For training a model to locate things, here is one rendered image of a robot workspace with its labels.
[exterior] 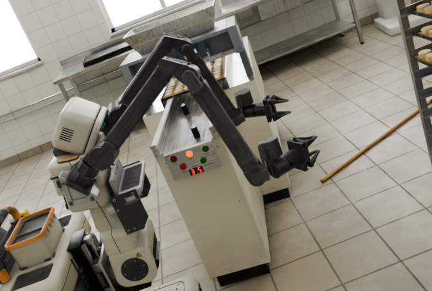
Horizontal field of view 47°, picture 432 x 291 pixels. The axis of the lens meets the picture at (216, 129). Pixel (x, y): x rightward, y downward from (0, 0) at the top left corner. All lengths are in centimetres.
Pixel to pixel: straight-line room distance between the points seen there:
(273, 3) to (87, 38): 223
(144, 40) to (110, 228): 135
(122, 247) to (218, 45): 147
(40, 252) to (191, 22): 155
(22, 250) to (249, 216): 108
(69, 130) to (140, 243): 52
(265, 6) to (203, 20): 279
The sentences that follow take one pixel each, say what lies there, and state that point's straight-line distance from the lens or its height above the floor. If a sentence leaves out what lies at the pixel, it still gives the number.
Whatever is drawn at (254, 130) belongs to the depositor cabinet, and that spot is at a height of 54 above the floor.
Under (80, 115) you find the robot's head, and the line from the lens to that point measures 175.
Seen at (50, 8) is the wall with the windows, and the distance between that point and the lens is 622.
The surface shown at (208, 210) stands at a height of 48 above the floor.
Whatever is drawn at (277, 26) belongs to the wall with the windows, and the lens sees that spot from 635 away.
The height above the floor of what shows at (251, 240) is 24.
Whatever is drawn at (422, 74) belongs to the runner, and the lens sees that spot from 224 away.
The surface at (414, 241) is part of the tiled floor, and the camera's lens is 269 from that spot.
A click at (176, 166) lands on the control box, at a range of 234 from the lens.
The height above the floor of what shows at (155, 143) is 90.
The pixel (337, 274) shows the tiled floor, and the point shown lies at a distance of 260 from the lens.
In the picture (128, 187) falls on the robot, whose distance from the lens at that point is 184.
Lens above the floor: 166
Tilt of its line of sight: 20 degrees down
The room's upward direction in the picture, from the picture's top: 21 degrees counter-clockwise
